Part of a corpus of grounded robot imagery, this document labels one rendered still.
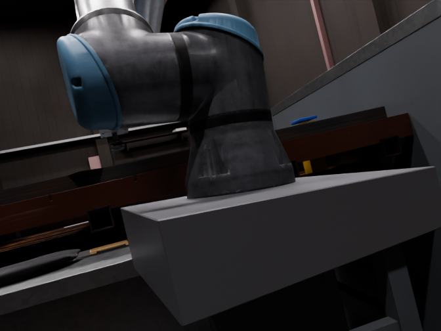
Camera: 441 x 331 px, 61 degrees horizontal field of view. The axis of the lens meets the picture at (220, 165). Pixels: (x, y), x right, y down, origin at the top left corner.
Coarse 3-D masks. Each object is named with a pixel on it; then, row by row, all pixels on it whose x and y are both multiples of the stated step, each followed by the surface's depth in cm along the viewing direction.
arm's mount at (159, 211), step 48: (288, 192) 33; (336, 192) 33; (384, 192) 35; (432, 192) 37; (144, 240) 36; (192, 240) 28; (240, 240) 29; (288, 240) 31; (336, 240) 32; (384, 240) 34; (192, 288) 28; (240, 288) 29
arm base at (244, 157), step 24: (216, 120) 46; (240, 120) 46; (264, 120) 48; (192, 144) 50; (216, 144) 46; (240, 144) 45; (264, 144) 46; (192, 168) 48; (216, 168) 47; (240, 168) 44; (264, 168) 45; (288, 168) 48; (192, 192) 48; (216, 192) 45; (240, 192) 44
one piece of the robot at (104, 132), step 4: (120, 128) 111; (124, 128) 111; (128, 128) 112; (100, 132) 109; (104, 132) 110; (108, 132) 110; (112, 132) 111; (116, 132) 113; (120, 132) 114; (124, 132) 115; (100, 136) 113; (104, 136) 114; (108, 136) 115; (112, 136) 113; (116, 136) 113; (116, 140) 112
